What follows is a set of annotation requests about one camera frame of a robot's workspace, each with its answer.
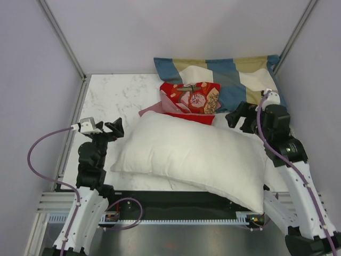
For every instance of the aluminium front rail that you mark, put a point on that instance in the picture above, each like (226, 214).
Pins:
(55, 202)

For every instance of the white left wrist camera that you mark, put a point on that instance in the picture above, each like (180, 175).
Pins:
(87, 126)

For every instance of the red patterned pillowcase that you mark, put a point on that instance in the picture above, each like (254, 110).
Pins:
(196, 102)

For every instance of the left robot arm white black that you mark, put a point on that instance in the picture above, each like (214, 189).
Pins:
(92, 195)

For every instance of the aluminium frame post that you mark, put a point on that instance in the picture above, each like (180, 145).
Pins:
(296, 33)
(61, 37)

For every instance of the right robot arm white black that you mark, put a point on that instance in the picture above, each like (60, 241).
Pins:
(308, 230)

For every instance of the white slotted cable duct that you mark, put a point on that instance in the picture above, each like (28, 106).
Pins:
(241, 219)

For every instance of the blue beige checkered pillow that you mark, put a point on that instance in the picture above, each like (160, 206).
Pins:
(241, 79)

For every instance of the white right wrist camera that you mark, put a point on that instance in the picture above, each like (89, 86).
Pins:
(270, 97)

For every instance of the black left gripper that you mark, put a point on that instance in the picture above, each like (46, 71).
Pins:
(116, 128)

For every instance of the right aluminium frame post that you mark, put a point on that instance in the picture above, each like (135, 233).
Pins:
(296, 33)

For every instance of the left aluminium frame post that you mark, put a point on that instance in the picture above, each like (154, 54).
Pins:
(61, 37)

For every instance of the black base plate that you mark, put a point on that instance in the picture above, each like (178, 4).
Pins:
(183, 205)

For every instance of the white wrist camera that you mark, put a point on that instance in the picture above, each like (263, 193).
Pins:
(270, 97)
(87, 126)

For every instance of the white pillow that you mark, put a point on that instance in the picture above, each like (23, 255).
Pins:
(220, 161)

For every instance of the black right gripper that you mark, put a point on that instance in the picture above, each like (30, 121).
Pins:
(245, 109)

